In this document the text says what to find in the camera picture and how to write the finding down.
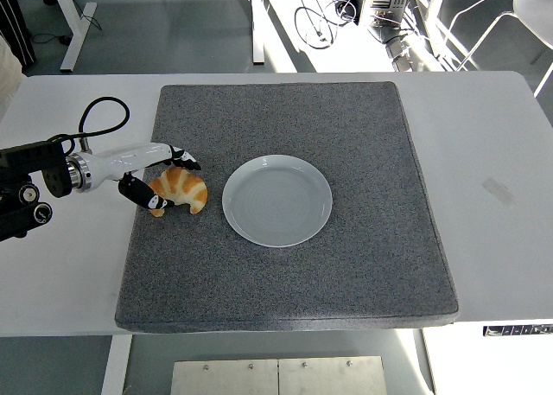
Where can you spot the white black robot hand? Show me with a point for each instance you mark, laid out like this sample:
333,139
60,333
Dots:
125,161

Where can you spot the golden croissant bread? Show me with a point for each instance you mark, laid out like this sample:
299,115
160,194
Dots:
190,189

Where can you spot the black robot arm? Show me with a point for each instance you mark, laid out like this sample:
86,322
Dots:
30,161

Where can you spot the pale grey round plate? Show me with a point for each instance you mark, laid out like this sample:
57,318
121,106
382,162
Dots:
276,200

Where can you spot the grey metal plate with screws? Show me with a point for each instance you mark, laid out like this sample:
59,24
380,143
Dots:
276,377

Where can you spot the white desk leg with foot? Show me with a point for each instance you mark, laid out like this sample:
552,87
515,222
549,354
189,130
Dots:
257,23
73,27

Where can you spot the person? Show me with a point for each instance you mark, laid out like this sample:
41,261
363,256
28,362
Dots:
15,19

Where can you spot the grey speckled mat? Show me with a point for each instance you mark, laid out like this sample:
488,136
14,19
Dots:
285,282

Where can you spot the white table leg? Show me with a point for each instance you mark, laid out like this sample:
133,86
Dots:
116,365
425,365

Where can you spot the grey floor power strip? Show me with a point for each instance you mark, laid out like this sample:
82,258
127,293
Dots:
399,55

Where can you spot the clear tape strip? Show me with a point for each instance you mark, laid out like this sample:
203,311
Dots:
499,192

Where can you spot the black table control panel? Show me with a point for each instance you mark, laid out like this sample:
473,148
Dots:
518,330

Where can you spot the white chair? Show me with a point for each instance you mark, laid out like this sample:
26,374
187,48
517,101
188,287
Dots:
531,6

